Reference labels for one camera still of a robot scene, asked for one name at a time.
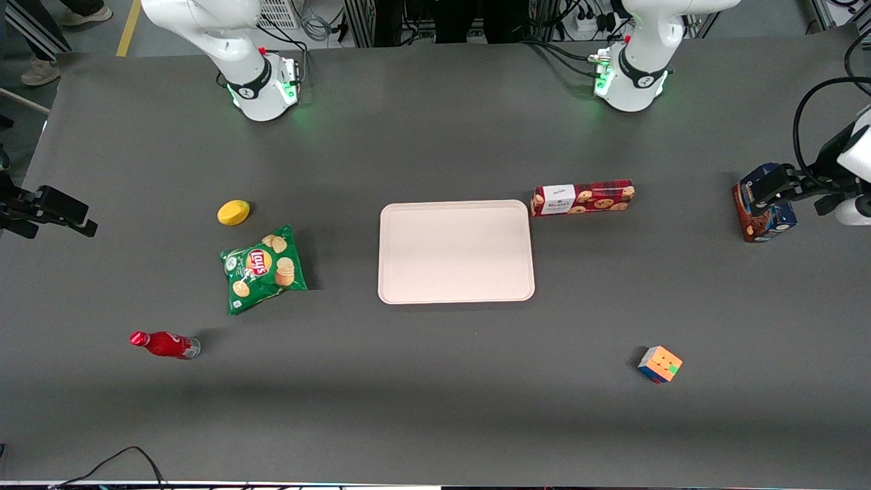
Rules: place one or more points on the green Lay's chips bag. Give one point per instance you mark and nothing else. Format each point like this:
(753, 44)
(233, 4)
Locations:
(262, 269)

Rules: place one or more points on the multicoloured puzzle cube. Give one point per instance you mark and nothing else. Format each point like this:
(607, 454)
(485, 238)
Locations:
(660, 364)

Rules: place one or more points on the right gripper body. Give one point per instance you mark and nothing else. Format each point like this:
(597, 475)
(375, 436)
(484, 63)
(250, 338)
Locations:
(8, 206)

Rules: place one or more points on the blue chocolate cookie box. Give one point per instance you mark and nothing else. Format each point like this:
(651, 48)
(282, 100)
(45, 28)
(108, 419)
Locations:
(765, 228)

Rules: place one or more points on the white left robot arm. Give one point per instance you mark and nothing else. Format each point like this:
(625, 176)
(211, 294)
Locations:
(633, 82)

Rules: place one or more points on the diagonal dark metal profile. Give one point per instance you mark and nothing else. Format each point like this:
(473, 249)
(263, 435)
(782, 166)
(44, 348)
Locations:
(34, 30)

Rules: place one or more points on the white power strip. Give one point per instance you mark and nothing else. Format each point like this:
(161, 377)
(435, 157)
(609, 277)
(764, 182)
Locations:
(585, 26)

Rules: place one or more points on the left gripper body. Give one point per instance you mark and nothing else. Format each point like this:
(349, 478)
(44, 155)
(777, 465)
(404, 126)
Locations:
(825, 166)

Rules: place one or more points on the yellow lemon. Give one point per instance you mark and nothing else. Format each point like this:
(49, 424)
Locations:
(233, 212)

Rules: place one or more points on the aluminium corner frame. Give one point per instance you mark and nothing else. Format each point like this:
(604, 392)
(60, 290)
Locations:
(827, 13)

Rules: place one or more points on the white perforated box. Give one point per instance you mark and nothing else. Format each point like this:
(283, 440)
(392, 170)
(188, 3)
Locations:
(279, 13)

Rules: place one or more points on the aluminium frame post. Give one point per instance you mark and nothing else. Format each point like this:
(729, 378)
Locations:
(357, 20)

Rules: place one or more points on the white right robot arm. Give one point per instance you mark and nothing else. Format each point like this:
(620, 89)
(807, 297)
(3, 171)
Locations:
(258, 88)

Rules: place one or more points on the red plaid cookie box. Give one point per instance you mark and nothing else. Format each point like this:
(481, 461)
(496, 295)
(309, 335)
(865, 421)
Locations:
(585, 199)

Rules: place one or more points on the pale pink plastic tray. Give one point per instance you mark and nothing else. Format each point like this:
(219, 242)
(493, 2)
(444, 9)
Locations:
(449, 252)

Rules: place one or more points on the white sneaker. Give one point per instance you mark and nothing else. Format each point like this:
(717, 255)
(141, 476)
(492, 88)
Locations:
(41, 71)

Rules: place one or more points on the red soda bottle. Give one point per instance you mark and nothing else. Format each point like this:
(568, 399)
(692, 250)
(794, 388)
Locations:
(167, 344)

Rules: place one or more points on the beige shoe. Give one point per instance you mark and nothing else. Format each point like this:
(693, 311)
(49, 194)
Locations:
(88, 15)

